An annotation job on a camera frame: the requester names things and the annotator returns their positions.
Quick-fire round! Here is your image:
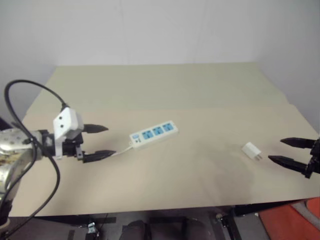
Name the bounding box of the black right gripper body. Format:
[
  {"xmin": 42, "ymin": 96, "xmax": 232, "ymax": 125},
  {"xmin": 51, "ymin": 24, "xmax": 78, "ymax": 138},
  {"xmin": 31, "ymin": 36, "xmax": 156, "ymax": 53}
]
[{"xmin": 303, "ymin": 134, "xmax": 320, "ymax": 180}]

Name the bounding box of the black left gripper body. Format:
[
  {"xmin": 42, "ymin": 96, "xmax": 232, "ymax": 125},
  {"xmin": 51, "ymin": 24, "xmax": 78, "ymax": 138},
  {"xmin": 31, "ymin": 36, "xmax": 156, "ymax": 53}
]
[{"xmin": 61, "ymin": 124, "xmax": 88, "ymax": 164}]

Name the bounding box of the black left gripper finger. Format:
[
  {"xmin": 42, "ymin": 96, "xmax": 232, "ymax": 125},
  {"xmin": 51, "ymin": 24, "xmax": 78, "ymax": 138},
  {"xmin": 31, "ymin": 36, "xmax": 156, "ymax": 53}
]
[
  {"xmin": 82, "ymin": 149, "xmax": 117, "ymax": 164},
  {"xmin": 83, "ymin": 123, "xmax": 110, "ymax": 134}
]

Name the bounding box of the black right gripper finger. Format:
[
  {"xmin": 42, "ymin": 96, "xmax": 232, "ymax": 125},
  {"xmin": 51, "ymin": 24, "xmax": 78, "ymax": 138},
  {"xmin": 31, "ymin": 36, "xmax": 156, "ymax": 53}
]
[
  {"xmin": 279, "ymin": 136, "xmax": 317, "ymax": 151},
  {"xmin": 267, "ymin": 154, "xmax": 311, "ymax": 176}
]

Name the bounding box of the white plug adapter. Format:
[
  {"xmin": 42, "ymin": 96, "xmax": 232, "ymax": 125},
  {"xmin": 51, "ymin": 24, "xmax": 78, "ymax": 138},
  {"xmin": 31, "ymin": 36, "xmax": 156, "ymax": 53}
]
[{"xmin": 241, "ymin": 141, "xmax": 264, "ymax": 162}]

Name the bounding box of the white power strip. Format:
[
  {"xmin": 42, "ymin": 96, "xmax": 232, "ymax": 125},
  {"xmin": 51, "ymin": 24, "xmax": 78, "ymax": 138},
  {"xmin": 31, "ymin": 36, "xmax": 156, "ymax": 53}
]
[{"xmin": 128, "ymin": 120, "xmax": 181, "ymax": 151}]

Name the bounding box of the orange red fabric object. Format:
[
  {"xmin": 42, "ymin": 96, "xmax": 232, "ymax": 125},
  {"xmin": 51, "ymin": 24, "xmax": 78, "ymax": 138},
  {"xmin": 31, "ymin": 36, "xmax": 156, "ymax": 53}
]
[{"xmin": 258, "ymin": 198, "xmax": 320, "ymax": 240}]

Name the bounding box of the dark rounded shape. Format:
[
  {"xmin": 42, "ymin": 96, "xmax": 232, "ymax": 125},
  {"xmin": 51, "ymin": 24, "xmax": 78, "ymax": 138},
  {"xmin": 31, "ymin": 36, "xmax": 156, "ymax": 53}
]
[{"xmin": 121, "ymin": 219, "xmax": 151, "ymax": 240}]

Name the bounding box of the thin white cable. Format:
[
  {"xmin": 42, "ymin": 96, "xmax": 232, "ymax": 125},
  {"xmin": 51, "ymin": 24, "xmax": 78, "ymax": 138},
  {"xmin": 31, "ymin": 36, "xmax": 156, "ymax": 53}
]
[{"xmin": 109, "ymin": 145, "xmax": 134, "ymax": 158}]

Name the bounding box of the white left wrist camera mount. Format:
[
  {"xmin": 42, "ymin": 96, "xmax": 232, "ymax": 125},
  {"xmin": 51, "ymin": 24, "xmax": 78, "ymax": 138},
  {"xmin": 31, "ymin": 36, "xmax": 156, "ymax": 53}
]
[{"xmin": 52, "ymin": 107, "xmax": 84, "ymax": 161}]

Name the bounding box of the metal floor bracket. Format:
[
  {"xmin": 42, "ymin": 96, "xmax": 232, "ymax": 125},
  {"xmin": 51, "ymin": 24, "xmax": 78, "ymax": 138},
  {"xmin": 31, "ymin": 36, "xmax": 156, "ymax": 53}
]
[{"xmin": 86, "ymin": 221, "xmax": 98, "ymax": 235}]

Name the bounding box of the black table frame leg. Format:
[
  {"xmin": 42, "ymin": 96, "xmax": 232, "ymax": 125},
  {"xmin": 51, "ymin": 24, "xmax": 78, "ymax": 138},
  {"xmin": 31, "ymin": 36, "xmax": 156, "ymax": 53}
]
[{"xmin": 222, "ymin": 199, "xmax": 301, "ymax": 240}]

